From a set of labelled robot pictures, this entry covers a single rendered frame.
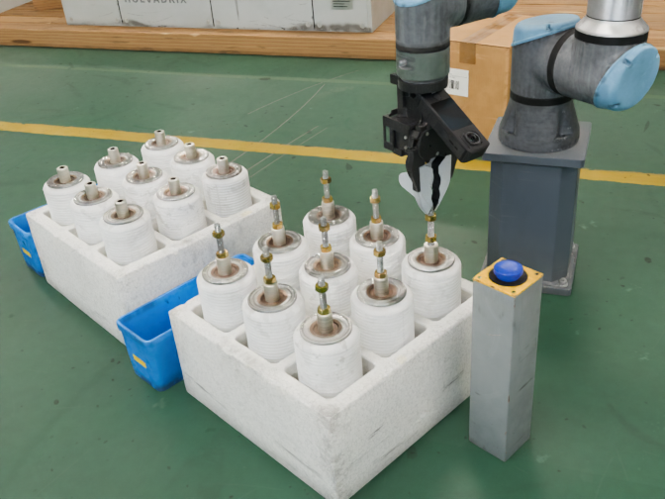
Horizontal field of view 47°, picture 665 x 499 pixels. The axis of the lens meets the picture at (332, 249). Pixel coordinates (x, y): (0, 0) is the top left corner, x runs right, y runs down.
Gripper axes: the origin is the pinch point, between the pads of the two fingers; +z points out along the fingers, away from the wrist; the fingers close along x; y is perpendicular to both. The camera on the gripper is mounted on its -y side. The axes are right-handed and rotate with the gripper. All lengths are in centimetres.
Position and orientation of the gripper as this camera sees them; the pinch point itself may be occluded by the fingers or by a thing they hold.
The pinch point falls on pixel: (433, 206)
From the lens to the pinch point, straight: 118.0
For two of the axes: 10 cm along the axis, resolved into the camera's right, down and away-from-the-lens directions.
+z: 0.7, 8.5, 5.2
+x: -8.0, 3.6, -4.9
